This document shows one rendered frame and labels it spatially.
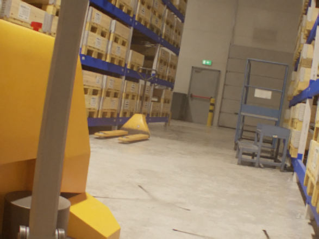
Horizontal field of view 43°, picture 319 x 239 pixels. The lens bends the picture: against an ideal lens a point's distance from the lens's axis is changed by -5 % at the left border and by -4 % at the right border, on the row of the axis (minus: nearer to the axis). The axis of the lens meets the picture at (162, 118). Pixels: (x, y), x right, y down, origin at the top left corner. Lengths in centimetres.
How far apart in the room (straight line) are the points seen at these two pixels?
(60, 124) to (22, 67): 29
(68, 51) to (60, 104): 11
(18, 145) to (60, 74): 27
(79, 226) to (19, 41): 57
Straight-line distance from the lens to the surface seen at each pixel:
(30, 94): 116
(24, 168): 124
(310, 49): 633
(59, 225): 107
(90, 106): 642
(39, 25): 140
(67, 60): 90
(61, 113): 90
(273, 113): 781
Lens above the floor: 74
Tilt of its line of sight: 3 degrees down
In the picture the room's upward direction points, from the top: 9 degrees clockwise
